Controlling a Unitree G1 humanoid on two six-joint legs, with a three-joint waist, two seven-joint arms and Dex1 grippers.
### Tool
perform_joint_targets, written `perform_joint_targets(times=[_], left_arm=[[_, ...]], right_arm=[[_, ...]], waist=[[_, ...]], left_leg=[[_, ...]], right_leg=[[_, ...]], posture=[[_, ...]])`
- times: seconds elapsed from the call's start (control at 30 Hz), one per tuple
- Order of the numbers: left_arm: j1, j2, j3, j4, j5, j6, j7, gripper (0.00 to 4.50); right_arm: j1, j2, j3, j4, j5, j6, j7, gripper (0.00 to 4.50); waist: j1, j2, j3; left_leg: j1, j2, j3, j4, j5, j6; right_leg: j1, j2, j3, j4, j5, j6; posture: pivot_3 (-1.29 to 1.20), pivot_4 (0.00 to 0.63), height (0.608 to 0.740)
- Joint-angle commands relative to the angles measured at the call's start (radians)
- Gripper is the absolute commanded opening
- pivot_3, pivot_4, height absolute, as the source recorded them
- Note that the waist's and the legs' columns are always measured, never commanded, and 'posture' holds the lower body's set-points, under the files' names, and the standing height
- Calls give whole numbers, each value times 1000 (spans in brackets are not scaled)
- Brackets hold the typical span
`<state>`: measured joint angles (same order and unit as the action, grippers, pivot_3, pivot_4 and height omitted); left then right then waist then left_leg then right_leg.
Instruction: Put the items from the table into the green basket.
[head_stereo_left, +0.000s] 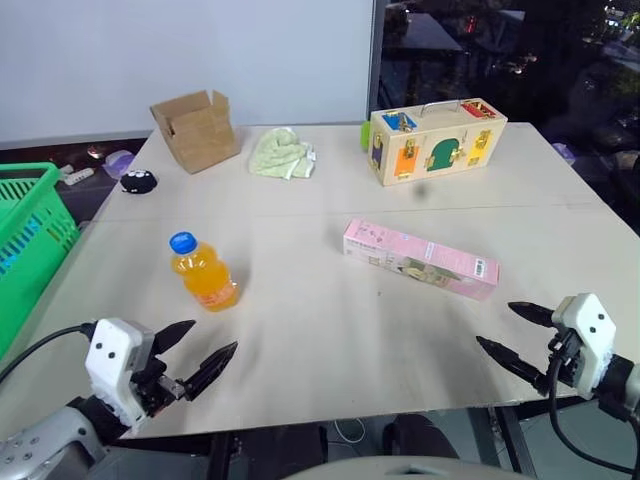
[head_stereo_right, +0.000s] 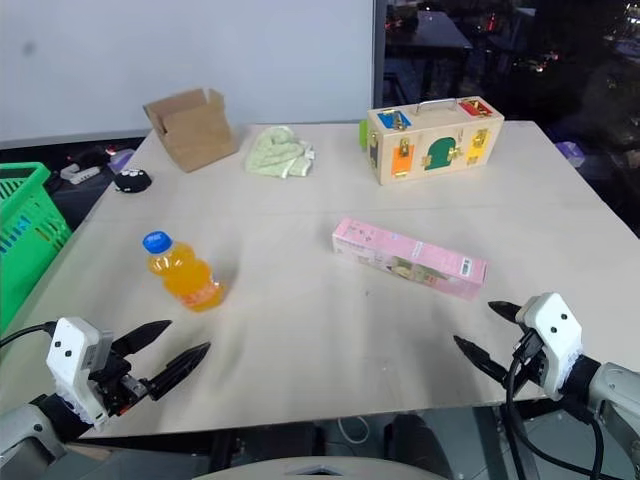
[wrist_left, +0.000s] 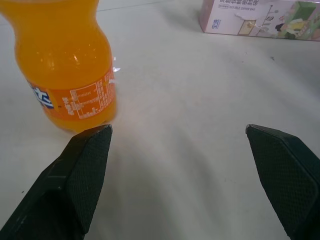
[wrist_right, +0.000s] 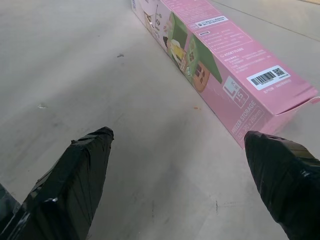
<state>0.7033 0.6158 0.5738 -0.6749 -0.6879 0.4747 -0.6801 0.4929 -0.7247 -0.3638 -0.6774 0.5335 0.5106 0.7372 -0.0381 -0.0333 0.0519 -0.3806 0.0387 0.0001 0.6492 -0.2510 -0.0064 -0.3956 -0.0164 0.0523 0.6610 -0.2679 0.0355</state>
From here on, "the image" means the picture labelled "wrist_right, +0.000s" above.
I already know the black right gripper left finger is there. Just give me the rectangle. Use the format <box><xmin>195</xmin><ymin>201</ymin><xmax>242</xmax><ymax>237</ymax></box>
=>
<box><xmin>0</xmin><ymin>126</ymin><xmax>115</xmax><ymax>240</ymax></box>

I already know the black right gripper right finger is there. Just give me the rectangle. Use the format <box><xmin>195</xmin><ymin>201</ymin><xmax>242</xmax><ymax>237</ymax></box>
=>
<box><xmin>243</xmin><ymin>131</ymin><xmax>320</xmax><ymax>240</ymax></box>

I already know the pink freezer bag box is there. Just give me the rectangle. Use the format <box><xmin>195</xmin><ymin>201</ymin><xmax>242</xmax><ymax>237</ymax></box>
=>
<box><xmin>130</xmin><ymin>0</ymin><xmax>320</xmax><ymax>150</ymax></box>

